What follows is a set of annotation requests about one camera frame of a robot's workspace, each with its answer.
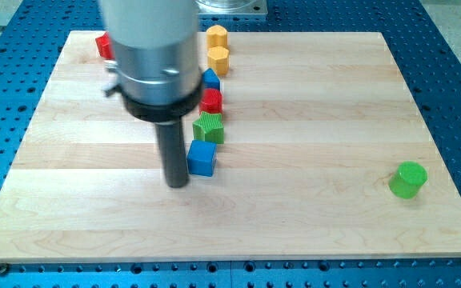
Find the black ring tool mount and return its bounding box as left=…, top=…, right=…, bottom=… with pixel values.
left=121, top=82, right=203, bottom=122

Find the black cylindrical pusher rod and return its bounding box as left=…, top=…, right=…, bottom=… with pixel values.
left=154, top=118, right=189, bottom=188

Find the blue block behind arm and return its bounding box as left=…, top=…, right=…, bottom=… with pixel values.
left=202, top=68, right=221, bottom=90

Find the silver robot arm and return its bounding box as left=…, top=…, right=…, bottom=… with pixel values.
left=98, top=0, right=203, bottom=188

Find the blue cube block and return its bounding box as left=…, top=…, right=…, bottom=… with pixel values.
left=187, top=140, right=217, bottom=177

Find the wooden board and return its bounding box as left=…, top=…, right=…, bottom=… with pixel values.
left=0, top=31, right=461, bottom=263

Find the green star block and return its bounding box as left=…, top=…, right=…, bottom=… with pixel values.
left=192, top=111, right=224, bottom=144

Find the red cylinder block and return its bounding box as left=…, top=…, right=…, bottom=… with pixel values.
left=198, top=88, right=222, bottom=114

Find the yellow hexagon block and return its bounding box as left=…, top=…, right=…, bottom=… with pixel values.
left=207, top=46, right=230, bottom=76

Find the red block at corner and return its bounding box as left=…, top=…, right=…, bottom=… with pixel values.
left=95, top=32, right=114, bottom=60

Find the yellow rounded block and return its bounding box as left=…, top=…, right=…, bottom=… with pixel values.
left=206, top=25, right=228, bottom=49

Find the green cylinder block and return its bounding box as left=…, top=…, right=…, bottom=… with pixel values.
left=388, top=161, right=428, bottom=199

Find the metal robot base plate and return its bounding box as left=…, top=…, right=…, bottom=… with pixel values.
left=195, top=0, right=268, bottom=16

